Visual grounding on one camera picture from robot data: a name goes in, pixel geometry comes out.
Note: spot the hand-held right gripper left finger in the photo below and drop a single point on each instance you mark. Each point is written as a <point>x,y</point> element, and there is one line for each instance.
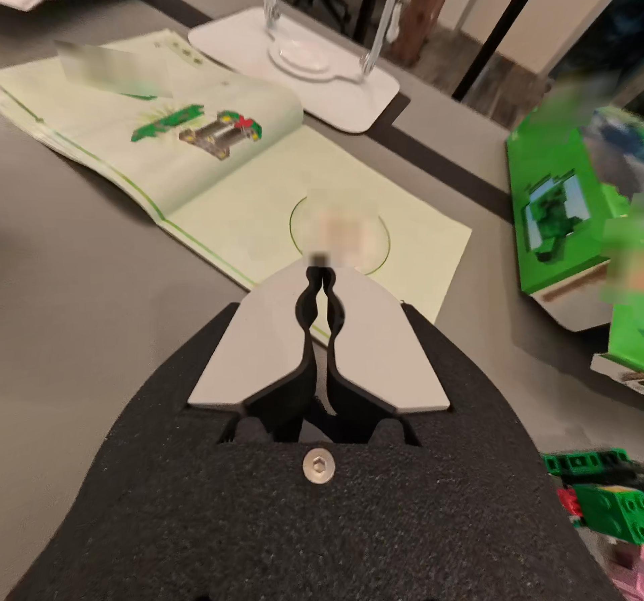
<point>251,354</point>

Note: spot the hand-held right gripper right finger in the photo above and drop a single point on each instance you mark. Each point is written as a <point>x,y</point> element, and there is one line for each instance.
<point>382,354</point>

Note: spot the green brick model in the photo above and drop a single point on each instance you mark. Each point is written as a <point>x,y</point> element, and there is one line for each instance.
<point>603,510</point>

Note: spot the grey desk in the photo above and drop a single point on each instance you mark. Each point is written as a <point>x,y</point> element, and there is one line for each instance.
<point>75,269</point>

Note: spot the white desk lamp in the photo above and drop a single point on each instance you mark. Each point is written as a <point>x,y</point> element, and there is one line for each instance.
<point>327,88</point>

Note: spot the pale green instruction booklet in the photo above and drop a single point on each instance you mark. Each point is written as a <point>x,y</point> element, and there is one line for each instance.
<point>226,193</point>

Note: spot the green toy box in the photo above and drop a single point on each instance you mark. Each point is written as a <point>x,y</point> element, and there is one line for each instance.
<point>543,158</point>
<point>626,329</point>

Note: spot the pink brick figure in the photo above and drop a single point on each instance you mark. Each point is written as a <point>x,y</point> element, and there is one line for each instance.
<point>629,576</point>

